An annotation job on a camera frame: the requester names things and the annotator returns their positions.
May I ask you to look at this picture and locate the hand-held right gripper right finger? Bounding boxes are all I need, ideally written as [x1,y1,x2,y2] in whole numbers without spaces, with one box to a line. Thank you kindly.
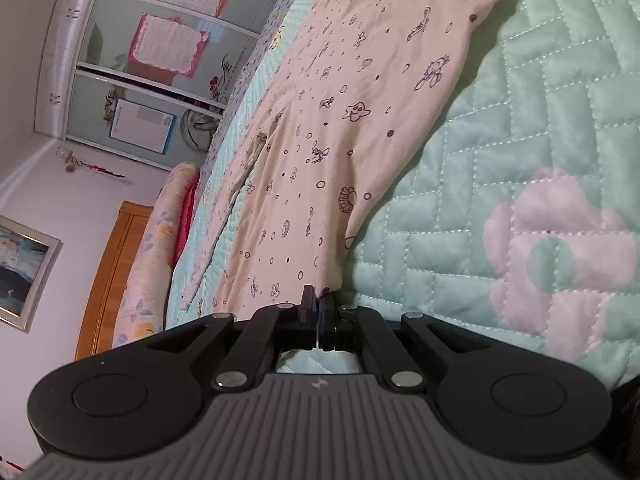
[319,294,493,392]

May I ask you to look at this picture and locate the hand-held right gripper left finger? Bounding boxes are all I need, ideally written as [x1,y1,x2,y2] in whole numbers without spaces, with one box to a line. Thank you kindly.
[145,285,318,393]

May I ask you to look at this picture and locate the pink printed pants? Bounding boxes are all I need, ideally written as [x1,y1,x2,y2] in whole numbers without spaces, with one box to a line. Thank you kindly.
[180,0,532,312]

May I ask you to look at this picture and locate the red cloth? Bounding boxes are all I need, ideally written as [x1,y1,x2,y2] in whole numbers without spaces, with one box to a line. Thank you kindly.
[172,182,199,267]

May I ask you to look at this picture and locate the floral pink pillow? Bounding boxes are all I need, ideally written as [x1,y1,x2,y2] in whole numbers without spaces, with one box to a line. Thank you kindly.
[112,161,201,349]

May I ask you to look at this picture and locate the wooden headboard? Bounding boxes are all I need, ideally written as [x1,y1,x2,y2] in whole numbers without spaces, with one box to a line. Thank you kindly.
[75,201,155,361]

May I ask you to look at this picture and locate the blue bordered poster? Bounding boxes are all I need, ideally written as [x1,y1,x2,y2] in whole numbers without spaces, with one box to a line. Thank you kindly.
[109,99,177,155]

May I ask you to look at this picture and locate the mint quilted bee bedspread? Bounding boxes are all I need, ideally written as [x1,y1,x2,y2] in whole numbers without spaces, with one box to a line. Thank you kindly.
[165,0,640,392]

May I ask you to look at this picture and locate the pink bordered poster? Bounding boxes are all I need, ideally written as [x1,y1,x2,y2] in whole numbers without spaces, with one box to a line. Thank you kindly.
[127,14,210,79]

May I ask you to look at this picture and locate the sliding door wardrobe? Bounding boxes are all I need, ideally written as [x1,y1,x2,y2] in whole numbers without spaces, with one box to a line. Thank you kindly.
[35,0,301,172]

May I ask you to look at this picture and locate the red tassel wall ornament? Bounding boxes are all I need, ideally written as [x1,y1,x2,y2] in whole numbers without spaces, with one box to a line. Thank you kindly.
[56,147,127,179]

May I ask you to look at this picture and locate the framed wall picture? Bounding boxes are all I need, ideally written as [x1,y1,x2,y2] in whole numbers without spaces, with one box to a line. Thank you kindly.
[0,216,63,334]

